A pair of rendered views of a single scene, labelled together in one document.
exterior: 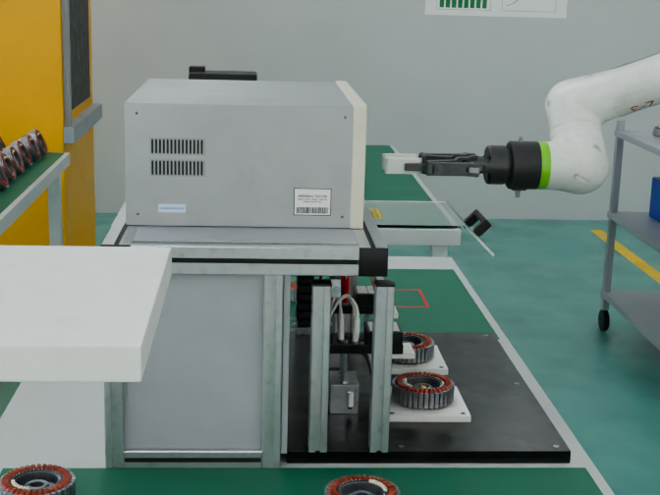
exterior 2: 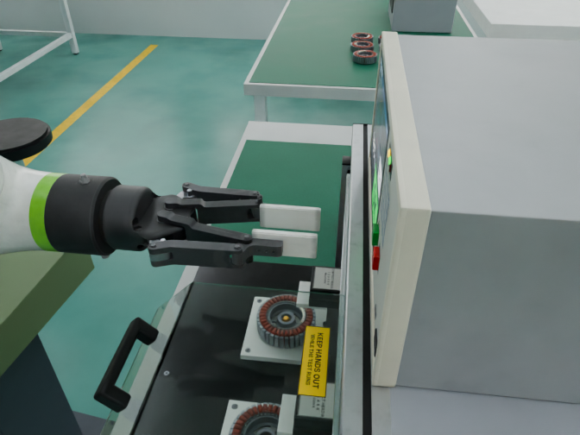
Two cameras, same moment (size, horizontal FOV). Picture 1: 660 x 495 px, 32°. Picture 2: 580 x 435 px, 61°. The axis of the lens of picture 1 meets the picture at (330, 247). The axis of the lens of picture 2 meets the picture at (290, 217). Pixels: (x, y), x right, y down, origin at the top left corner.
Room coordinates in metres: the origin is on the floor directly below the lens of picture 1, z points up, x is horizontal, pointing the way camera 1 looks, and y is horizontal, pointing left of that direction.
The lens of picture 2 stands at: (2.58, -0.05, 1.52)
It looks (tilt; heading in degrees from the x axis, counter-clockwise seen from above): 36 degrees down; 191
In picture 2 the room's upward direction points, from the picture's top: straight up
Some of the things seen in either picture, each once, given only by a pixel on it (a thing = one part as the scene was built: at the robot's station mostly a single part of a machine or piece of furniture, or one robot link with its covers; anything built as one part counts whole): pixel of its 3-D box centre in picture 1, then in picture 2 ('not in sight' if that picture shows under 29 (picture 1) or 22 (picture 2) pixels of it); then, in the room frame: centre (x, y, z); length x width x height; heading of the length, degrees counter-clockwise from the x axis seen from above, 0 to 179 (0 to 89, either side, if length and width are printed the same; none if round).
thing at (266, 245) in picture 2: not in sight; (257, 252); (2.19, -0.15, 1.18); 0.05 x 0.03 x 0.01; 94
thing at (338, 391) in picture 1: (343, 391); not in sight; (1.93, -0.03, 0.80); 0.07 x 0.05 x 0.06; 4
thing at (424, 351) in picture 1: (406, 347); not in sight; (2.18, -0.16, 0.80); 0.11 x 0.11 x 0.04
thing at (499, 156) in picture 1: (482, 164); (153, 219); (2.16, -0.29, 1.18); 0.09 x 0.08 x 0.07; 94
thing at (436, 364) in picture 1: (405, 358); not in sight; (2.18, -0.16, 0.78); 0.15 x 0.15 x 0.01; 4
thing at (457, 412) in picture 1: (422, 403); not in sight; (1.94, -0.17, 0.78); 0.15 x 0.15 x 0.01; 4
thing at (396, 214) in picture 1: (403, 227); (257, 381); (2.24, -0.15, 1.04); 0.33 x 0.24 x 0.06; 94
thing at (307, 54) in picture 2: not in sight; (366, 91); (-0.32, -0.13, 0.37); 1.85 x 1.10 x 0.75; 4
